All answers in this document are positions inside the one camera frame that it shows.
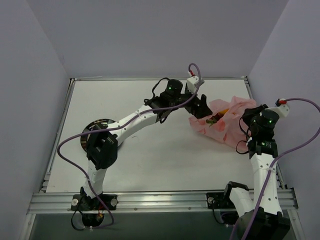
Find pink plastic bag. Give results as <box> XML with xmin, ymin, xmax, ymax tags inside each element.
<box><xmin>188</xmin><ymin>96</ymin><xmax>257</xmax><ymax>153</ymax></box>

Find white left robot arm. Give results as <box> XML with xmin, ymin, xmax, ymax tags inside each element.
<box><xmin>82</xmin><ymin>76</ymin><xmax>212</xmax><ymax>210</ymax></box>

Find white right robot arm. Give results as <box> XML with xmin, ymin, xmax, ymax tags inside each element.
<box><xmin>222</xmin><ymin>100</ymin><xmax>291</xmax><ymax>240</ymax></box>

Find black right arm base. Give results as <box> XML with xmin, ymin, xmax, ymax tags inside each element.
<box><xmin>206</xmin><ymin>181</ymin><xmax>249</xmax><ymax>226</ymax></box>

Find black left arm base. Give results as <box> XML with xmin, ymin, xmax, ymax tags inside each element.
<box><xmin>70</xmin><ymin>187</ymin><xmax>118</xmax><ymax>231</ymax></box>

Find dark red fake grapes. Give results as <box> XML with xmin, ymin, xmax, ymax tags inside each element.
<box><xmin>212</xmin><ymin>112</ymin><xmax>225</xmax><ymax>122</ymax></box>

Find orange fake fruit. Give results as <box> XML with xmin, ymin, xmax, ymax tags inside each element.
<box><xmin>219</xmin><ymin>108</ymin><xmax>235</xmax><ymax>116</ymax></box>

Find black rimmed round plate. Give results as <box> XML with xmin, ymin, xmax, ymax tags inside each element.
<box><xmin>80</xmin><ymin>118</ymin><xmax>119</xmax><ymax>156</ymax></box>

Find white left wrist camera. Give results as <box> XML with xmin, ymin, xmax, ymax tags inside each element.
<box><xmin>184</xmin><ymin>75</ymin><xmax>205</xmax><ymax>94</ymax></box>

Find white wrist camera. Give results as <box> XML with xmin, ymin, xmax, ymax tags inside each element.
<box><xmin>184</xmin><ymin>75</ymin><xmax>205</xmax><ymax>94</ymax></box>
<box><xmin>268</xmin><ymin>98</ymin><xmax>290</xmax><ymax>119</ymax></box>

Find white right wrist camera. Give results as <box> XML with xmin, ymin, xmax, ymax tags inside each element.
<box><xmin>268</xmin><ymin>98</ymin><xmax>290</xmax><ymax>119</ymax></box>

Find aluminium front rail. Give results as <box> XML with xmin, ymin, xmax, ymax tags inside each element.
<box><xmin>26</xmin><ymin>187</ymin><xmax>300</xmax><ymax>215</ymax></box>

